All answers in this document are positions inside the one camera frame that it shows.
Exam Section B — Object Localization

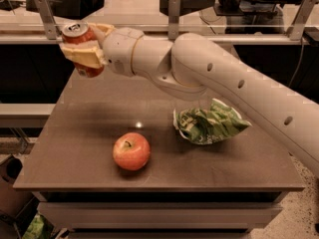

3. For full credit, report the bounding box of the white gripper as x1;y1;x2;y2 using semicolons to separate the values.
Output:
60;23;144;77

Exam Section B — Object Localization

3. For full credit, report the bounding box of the red coke can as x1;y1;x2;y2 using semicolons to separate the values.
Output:
62;22;104;78

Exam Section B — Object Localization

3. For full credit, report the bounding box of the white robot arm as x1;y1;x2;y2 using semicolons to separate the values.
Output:
60;22;319;176

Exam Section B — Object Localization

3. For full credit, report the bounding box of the red apple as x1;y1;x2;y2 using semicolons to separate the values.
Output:
113;132;151;171

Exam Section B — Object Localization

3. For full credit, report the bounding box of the green chip bag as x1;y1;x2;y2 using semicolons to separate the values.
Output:
173;99;251;145

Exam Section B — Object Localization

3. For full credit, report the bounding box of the person seated in background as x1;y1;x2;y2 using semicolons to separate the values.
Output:
218;0;302;34

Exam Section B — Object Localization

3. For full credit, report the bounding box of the green bag under table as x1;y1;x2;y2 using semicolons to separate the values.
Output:
22;214;51;239

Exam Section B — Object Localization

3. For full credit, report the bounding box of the left metal rail bracket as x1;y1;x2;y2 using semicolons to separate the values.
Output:
34;0;60;40

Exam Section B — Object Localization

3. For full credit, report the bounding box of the metal rail bracket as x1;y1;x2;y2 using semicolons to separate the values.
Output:
287;0;318;41
167;0;180;40
34;0;60;40

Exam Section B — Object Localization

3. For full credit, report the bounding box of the middle metal rail bracket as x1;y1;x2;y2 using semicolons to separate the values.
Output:
167;0;180;40

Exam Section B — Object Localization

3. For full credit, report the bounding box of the right metal rail bracket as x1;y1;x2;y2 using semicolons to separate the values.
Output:
287;0;318;41

